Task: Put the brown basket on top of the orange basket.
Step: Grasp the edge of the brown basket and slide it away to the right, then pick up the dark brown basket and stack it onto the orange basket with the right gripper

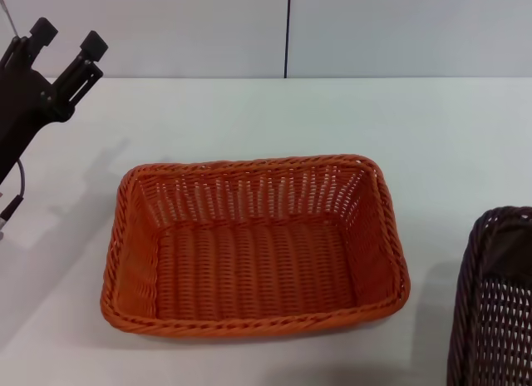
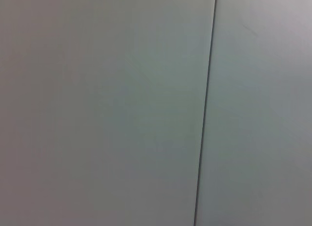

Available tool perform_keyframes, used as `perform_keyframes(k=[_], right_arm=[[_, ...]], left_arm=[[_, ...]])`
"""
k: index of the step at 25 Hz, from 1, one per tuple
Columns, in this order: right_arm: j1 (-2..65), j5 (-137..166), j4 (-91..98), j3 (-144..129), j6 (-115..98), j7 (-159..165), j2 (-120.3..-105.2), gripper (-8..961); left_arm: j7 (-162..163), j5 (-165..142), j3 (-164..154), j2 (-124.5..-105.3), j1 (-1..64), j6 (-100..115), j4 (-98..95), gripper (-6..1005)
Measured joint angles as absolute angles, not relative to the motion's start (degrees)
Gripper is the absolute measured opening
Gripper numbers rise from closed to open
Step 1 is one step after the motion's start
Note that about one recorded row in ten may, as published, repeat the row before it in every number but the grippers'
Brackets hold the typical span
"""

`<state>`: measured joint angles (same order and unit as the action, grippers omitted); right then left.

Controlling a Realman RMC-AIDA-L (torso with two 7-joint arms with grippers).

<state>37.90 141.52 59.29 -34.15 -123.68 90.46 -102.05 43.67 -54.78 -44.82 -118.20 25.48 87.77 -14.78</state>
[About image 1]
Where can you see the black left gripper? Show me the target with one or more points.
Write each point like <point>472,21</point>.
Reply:
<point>25,111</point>

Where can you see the orange woven plastic basket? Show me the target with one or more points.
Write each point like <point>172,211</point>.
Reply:
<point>257,257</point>

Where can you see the dark brown woven plastic basket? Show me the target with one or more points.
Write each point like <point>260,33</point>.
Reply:
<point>494,319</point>

